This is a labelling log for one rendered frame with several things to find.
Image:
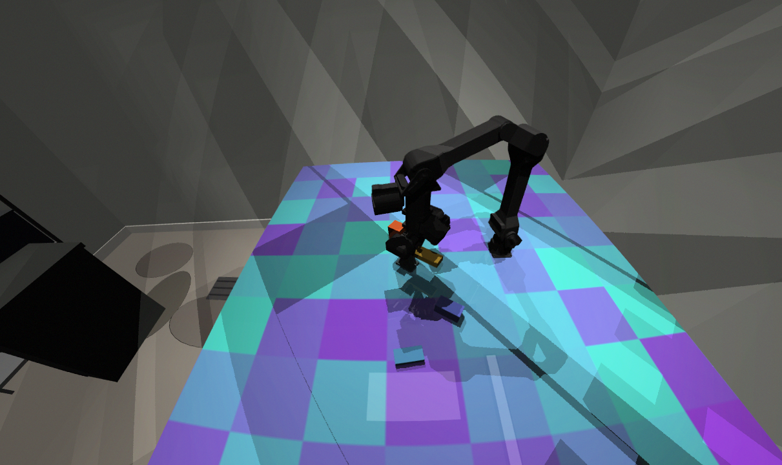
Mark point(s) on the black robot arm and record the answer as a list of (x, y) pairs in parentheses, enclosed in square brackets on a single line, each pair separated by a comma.
[(424, 166)]

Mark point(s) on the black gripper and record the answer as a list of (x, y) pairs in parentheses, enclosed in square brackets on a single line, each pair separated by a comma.
[(406, 244)]

